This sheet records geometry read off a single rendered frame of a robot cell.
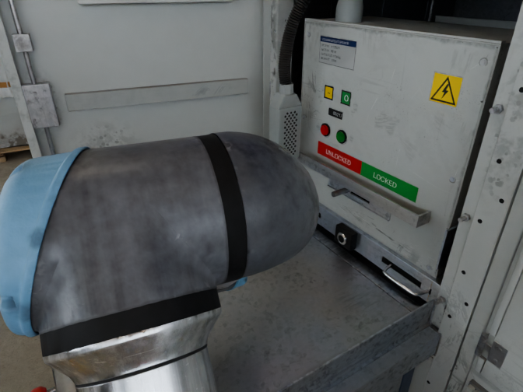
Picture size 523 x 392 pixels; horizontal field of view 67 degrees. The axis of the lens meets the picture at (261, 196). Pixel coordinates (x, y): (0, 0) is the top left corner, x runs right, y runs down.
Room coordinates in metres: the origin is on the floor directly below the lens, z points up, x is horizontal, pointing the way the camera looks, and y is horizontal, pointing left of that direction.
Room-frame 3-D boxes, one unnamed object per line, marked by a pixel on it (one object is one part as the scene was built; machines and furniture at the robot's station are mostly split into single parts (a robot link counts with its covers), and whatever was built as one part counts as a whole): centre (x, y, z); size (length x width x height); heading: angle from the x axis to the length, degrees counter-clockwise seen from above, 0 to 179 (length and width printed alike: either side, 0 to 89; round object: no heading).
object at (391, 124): (0.84, -0.23, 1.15); 0.48 x 0.01 x 0.48; 32
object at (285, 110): (0.98, -0.06, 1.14); 0.08 x 0.05 x 0.17; 122
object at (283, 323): (0.64, 0.09, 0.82); 0.68 x 0.62 x 0.06; 122
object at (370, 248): (0.85, -0.25, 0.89); 0.54 x 0.05 x 0.06; 32
